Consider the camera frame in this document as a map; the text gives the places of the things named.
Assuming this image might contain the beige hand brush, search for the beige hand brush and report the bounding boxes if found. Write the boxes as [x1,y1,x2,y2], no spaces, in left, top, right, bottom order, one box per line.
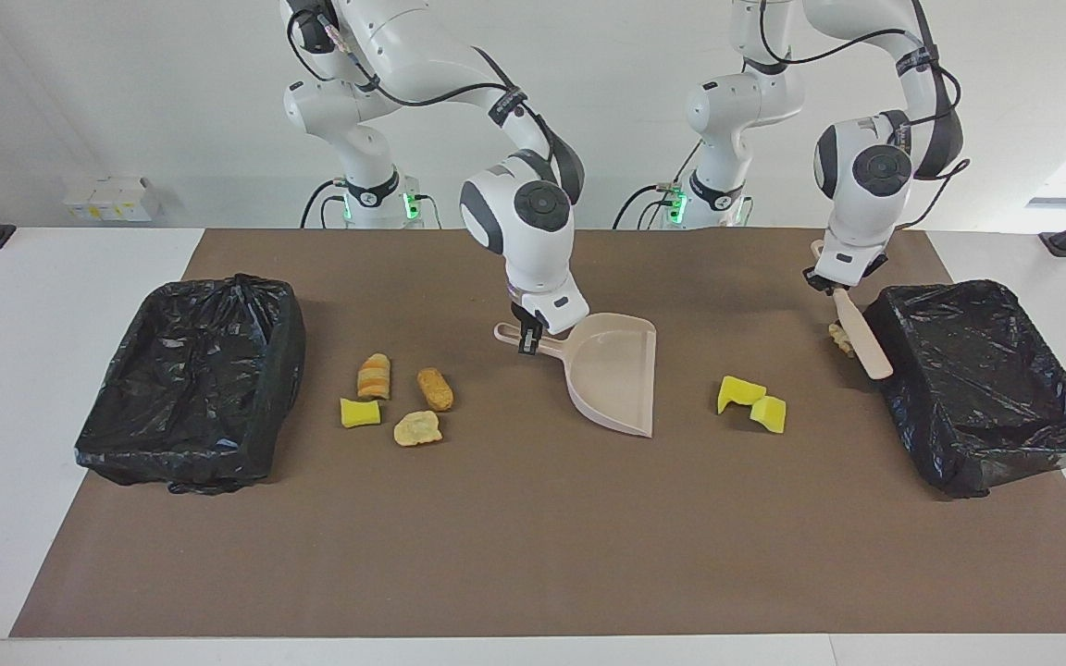
[811,239,895,381]

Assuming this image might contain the beige plastic dustpan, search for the beige plastic dustpan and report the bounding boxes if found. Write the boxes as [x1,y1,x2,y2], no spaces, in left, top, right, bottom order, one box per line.
[494,313,659,438]

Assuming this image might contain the brown oval toy bread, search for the brown oval toy bread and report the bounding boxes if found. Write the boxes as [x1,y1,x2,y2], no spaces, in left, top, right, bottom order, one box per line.
[417,368,454,412]

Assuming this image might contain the yellow sponge with green back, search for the yellow sponge with green back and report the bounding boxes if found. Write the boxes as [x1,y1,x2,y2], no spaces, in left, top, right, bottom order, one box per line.
[716,375,768,415]
[749,395,787,436]

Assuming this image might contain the striped toy bread roll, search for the striped toy bread roll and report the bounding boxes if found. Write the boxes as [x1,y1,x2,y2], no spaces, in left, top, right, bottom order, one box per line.
[356,353,392,401]

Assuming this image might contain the bin with black liner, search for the bin with black liner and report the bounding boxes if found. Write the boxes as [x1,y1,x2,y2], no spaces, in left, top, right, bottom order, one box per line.
[855,279,1066,499]
[75,274,306,495]

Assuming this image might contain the pale flat toy cracker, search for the pale flat toy cracker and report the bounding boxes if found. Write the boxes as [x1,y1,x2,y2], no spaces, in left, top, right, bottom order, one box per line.
[393,411,443,448]

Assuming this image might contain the brown table mat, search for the brown table mat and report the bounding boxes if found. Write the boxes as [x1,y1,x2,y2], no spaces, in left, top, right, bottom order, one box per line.
[10,228,1066,639]

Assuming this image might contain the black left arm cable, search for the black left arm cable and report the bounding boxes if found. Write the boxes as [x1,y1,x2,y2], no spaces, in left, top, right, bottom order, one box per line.
[760,0,971,232]

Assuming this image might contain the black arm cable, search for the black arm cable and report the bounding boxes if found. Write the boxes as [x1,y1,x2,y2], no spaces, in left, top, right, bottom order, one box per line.
[760,0,971,232]
[285,7,580,200]

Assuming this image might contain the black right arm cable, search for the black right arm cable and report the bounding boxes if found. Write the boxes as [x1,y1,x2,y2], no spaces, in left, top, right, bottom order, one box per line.
[285,7,580,200]

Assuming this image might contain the white wall socket boxes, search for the white wall socket boxes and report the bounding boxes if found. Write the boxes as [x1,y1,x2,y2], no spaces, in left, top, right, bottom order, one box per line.
[63,177,162,223]

